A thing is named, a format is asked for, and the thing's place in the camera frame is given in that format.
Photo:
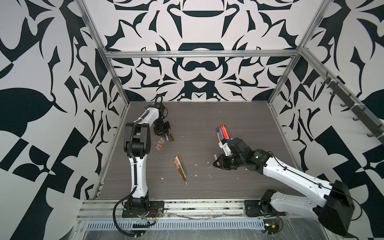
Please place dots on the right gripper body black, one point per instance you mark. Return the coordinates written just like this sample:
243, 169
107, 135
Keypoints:
230, 162

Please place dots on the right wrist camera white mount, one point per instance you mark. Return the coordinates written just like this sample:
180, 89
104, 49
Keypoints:
223, 144

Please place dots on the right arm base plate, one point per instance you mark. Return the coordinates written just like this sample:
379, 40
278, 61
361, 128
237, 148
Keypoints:
258, 208

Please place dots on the tan cap brown pen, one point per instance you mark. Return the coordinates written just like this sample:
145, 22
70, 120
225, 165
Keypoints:
179, 170

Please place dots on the purple highlighter pen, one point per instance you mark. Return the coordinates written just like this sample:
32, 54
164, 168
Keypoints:
228, 132

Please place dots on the wall hook rail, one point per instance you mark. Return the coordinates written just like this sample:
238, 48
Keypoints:
364, 111

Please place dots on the gold cap green pen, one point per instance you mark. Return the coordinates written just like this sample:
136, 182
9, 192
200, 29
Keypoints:
182, 165

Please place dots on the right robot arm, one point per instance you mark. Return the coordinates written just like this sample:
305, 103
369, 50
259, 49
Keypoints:
331, 204

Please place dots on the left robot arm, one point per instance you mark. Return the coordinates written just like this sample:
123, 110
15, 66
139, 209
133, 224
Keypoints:
137, 146

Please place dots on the small circuit board right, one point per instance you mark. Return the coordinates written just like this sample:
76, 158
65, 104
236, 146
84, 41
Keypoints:
273, 226

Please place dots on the orange highlighter pen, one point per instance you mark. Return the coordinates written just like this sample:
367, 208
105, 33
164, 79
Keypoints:
225, 132

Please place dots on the pale pink cap tan pen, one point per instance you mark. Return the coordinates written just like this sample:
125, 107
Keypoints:
176, 158

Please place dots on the white slotted cable duct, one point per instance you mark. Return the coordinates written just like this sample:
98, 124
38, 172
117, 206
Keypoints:
185, 224

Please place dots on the aluminium front rail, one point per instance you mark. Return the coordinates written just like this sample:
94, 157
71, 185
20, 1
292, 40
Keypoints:
194, 209

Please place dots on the blue highlighter pen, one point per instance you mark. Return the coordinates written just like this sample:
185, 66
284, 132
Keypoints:
222, 134

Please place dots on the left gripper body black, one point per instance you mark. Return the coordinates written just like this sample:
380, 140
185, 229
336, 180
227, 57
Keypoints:
160, 128

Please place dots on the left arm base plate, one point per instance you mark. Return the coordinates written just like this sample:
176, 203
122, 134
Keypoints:
152, 208

